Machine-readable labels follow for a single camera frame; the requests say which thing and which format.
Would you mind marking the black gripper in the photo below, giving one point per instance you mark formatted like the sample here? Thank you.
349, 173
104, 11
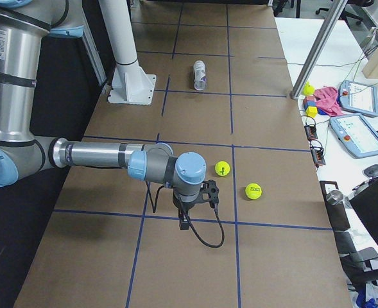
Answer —
181, 204

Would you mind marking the clear tennis ball tube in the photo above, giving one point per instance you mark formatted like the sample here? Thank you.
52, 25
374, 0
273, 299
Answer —
199, 71

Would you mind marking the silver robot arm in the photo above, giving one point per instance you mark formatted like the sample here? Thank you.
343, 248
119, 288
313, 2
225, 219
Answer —
23, 25

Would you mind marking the yellow tennis ball with logo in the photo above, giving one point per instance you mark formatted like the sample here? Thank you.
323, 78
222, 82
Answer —
253, 191

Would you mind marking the silver metal cylinder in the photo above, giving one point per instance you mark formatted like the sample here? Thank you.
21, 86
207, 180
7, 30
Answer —
334, 197

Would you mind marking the black power adapter far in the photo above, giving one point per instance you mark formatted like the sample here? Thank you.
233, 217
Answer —
310, 128

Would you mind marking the yellow cube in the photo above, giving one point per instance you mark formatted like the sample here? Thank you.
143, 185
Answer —
311, 111

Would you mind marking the red and blue block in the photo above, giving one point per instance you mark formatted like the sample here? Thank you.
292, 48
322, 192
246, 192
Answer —
309, 101

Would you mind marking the yellow balls on side table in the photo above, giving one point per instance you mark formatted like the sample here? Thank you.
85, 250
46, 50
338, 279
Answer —
308, 89

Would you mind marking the pink cloth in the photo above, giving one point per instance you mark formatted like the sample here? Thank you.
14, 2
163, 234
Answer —
327, 101

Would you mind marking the near teach pendant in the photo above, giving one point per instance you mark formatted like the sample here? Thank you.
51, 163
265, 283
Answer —
356, 134

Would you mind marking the teach pendant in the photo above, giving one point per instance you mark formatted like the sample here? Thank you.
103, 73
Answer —
356, 134
358, 97

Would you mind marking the black computer mouse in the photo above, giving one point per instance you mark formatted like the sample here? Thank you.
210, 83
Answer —
371, 171

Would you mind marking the far teach pendant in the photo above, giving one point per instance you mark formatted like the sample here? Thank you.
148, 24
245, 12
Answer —
358, 97

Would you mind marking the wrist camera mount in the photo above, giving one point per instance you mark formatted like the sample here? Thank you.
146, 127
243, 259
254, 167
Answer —
209, 193

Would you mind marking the white camera pole with base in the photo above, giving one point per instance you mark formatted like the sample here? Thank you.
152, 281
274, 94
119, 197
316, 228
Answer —
130, 84

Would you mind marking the aluminium frame post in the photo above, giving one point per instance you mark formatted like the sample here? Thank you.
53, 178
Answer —
319, 43

